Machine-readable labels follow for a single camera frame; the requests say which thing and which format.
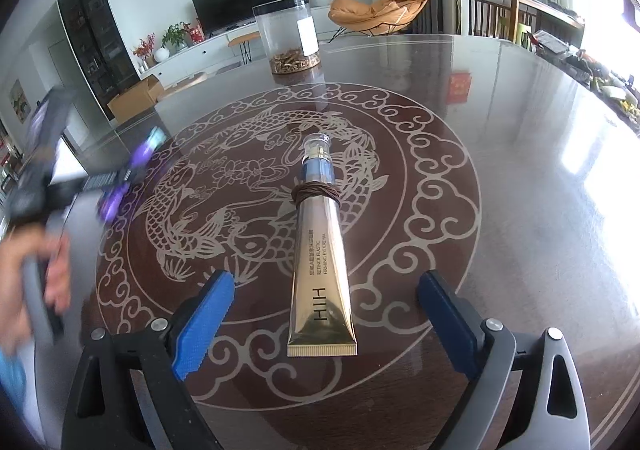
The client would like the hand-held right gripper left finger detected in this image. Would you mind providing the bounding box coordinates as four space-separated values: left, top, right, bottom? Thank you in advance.
60 269 236 450

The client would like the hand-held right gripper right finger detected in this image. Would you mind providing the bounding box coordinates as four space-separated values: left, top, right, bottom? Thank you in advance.
417 270 593 450

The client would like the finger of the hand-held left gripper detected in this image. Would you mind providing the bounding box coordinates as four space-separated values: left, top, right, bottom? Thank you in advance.
50 169 133 207

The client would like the white storage box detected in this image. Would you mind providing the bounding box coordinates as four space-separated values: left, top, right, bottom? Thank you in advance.
52 136 90 181

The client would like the purple toy water gun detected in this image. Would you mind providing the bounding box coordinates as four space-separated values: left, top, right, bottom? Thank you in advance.
97 126 168 226

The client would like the gold cream tube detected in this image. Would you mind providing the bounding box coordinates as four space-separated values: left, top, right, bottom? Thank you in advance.
286 133 359 358

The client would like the person's left forearm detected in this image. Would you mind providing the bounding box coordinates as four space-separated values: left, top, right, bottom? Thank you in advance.
0 320 28 413

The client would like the person's left hand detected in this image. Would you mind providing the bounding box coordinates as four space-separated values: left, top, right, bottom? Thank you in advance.
0 229 72 326

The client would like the brown cardboard box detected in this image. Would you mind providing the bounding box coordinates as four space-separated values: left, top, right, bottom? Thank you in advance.
107 75 165 121

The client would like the black glass display cabinet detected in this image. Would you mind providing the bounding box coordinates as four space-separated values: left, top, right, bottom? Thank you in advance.
56 0 141 121

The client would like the red flower arrangement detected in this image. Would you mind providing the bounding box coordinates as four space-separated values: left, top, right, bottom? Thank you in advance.
131 34 157 68

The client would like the white television cabinet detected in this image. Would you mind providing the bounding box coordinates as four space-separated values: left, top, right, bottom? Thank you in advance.
139 27 341 81

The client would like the bushy green potted plant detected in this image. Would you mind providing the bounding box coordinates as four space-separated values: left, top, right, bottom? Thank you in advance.
160 22 191 51

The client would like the orange stool with hairpin legs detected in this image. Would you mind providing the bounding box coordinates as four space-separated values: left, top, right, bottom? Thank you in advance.
227 31 261 65

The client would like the black television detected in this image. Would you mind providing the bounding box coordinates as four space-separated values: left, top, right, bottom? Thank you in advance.
192 0 277 37

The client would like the clear jar with black lid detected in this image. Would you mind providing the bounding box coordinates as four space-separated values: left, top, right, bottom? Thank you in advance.
252 0 322 77

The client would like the orange lounge chair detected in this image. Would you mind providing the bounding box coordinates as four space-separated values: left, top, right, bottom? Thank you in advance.
328 0 437 37

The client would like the framed wall picture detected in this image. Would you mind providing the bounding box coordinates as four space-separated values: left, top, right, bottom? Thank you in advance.
9 79 30 123

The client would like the brown hair tie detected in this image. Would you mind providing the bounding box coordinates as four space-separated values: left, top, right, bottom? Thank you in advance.
291 182 344 207

